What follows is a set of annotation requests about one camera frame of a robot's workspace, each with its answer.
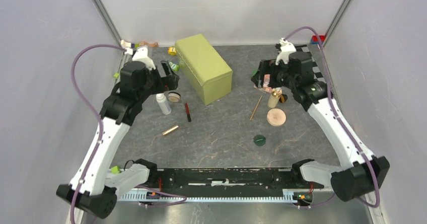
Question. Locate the green metal drawer box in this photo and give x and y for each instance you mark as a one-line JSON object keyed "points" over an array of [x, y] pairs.
{"points": [[206, 70]]}

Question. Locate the rose gold lipstick tube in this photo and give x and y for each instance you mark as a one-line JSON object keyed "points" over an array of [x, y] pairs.
{"points": [[169, 130]]}

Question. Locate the yellow toy car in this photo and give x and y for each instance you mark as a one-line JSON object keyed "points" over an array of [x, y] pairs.
{"points": [[172, 51]]}

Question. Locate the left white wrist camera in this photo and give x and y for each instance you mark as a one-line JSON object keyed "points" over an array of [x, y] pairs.
{"points": [[141, 54]]}

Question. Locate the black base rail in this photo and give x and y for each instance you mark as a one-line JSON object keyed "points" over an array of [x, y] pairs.
{"points": [[227, 182]]}

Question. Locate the round pink powder puff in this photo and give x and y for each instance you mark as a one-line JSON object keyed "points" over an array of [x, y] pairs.
{"points": [[276, 117]]}

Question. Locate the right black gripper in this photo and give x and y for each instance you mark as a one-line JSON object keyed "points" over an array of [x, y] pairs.
{"points": [[267, 67]]}

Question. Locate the green cube on rail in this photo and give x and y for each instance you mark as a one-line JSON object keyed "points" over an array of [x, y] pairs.
{"points": [[115, 170]]}

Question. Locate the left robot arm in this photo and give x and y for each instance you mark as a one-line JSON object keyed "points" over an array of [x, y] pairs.
{"points": [[90, 189]]}

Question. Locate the white plastic bottle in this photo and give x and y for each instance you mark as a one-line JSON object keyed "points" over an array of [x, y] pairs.
{"points": [[163, 103]]}

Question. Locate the red black lip pencil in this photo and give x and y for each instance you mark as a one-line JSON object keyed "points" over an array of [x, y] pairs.
{"points": [[187, 112]]}

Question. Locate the green round puff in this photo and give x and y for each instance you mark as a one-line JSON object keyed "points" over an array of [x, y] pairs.
{"points": [[259, 140]]}

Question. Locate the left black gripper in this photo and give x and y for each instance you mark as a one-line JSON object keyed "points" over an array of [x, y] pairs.
{"points": [[170, 81]]}

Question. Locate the round powder jar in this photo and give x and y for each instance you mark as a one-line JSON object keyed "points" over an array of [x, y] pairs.
{"points": [[174, 97]]}

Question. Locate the wooden toy blocks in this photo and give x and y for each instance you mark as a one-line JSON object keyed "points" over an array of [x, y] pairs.
{"points": [[126, 44]]}

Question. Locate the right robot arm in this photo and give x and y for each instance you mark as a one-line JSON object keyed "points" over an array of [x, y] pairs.
{"points": [[360, 171]]}

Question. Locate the black white checkerboard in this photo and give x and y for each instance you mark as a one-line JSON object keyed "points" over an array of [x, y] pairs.
{"points": [[316, 58]]}

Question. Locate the red blue blocks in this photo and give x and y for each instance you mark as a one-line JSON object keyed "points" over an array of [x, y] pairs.
{"points": [[316, 40]]}

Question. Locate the pink eyeshadow palette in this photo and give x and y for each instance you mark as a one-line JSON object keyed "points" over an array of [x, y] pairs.
{"points": [[265, 87]]}

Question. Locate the gold thin pencil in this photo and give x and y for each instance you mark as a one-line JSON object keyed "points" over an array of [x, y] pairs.
{"points": [[256, 107]]}

